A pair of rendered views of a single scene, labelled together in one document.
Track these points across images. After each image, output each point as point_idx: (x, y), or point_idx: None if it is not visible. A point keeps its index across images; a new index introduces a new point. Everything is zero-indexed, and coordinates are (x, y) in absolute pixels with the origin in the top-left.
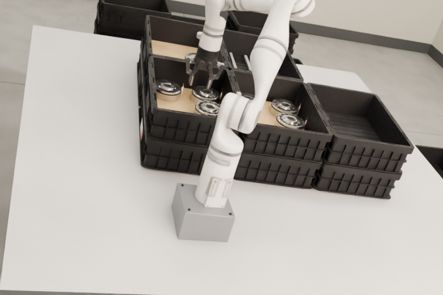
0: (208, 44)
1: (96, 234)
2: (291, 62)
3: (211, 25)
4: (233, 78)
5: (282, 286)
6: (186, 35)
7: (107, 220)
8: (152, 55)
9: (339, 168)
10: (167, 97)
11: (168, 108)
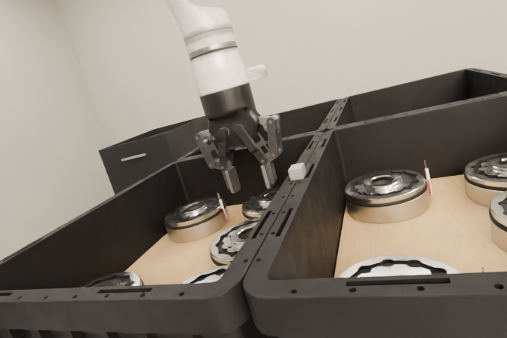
0: (201, 78)
1: None
2: (496, 78)
3: (184, 30)
4: (319, 142)
5: None
6: (305, 126)
7: None
8: (177, 161)
9: None
10: (182, 235)
11: (167, 261)
